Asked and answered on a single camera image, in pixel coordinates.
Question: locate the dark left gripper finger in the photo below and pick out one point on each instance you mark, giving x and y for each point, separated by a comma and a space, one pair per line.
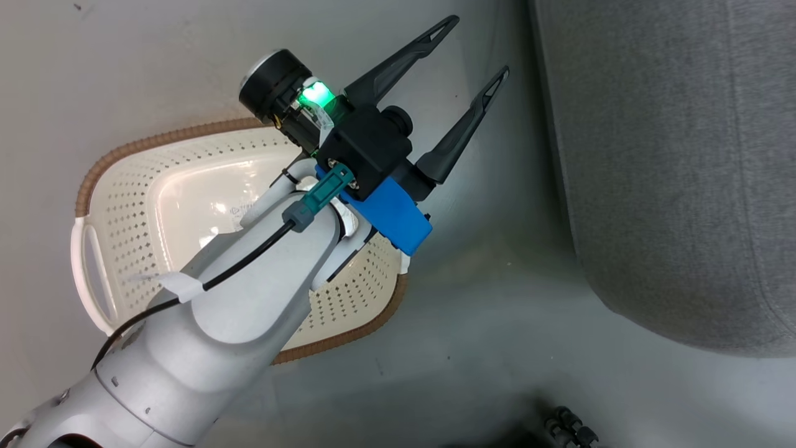
463, 134

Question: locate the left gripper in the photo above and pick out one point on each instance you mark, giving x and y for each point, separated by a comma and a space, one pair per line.
273, 87

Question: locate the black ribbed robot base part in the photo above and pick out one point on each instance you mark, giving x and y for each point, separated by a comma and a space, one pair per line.
572, 429

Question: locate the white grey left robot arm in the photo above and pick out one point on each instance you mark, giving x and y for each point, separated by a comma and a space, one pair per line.
205, 348

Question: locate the grey fabric sofa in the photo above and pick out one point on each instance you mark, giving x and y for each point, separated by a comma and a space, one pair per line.
671, 155

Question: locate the white perforated laundry basket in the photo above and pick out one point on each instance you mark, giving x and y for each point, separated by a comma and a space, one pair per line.
186, 186

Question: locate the white tape tag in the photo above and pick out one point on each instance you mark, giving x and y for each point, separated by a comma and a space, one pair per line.
179, 286

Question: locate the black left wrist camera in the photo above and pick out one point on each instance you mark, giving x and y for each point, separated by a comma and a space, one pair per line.
367, 152

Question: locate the blue left camera mount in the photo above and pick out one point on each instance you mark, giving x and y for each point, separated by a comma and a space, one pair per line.
392, 211

